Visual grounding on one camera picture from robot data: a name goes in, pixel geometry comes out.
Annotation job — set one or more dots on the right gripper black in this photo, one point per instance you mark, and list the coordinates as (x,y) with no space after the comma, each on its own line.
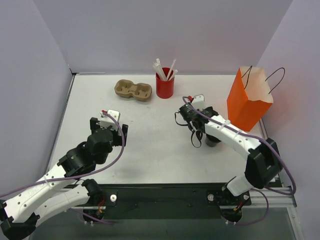
(186,114)

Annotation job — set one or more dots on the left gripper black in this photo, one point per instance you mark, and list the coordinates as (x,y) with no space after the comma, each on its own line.
(124,130)

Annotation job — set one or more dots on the dark coffee cup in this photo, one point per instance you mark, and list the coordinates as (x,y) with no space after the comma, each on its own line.
(211,141)

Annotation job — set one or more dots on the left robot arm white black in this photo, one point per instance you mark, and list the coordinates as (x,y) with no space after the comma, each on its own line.
(62,187)

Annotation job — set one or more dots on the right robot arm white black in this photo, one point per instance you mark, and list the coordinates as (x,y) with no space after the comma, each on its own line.
(262,165)

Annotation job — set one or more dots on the brown cardboard cup carrier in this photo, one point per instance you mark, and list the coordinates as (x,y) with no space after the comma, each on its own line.
(139,91)

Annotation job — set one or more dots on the red straw holder cup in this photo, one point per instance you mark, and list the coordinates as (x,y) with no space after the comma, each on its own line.
(164,89)

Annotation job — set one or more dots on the wrapped white straw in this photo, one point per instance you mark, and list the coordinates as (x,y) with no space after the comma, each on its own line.
(159,70)
(173,75)
(171,69)

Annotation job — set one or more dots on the orange paper bag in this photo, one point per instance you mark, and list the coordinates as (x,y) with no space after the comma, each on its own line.
(249,98)

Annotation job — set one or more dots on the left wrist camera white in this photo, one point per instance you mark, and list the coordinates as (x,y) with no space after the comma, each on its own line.
(108,118)

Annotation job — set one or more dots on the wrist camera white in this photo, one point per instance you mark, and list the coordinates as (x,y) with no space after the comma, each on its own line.
(108,118)
(197,101)

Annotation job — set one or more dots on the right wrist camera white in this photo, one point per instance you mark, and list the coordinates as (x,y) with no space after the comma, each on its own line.
(197,101)

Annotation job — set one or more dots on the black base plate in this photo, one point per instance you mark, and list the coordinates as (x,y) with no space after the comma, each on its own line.
(165,201)

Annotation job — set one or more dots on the aluminium frame rail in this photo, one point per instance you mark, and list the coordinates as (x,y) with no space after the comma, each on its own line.
(275,200)

